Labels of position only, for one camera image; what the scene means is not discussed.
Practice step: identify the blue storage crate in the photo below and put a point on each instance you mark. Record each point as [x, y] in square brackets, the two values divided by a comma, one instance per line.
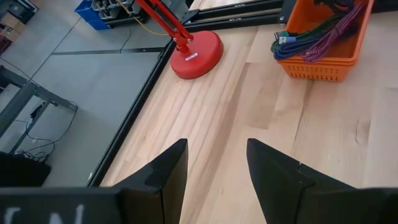
[90, 15]

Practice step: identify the black aluminium table frame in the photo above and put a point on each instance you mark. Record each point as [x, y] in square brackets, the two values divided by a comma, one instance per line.
[130, 118]

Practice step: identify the orange plastic basket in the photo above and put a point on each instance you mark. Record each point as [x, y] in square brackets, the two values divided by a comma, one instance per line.
[317, 71]

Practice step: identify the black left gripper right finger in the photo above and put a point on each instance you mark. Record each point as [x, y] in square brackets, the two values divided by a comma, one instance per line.
[280, 193]

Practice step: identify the plain black box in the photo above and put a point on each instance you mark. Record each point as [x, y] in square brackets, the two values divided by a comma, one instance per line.
[21, 171]

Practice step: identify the red desk lamp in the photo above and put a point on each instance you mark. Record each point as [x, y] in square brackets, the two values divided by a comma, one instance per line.
[199, 56]

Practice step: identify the grey metal wood-top table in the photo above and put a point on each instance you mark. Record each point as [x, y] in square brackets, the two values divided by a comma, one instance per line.
[18, 101]

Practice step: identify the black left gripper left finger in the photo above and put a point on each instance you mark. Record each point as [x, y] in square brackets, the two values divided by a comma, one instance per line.
[161, 193]

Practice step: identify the brown cardboard box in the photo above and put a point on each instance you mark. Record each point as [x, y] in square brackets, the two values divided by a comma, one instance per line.
[11, 26]

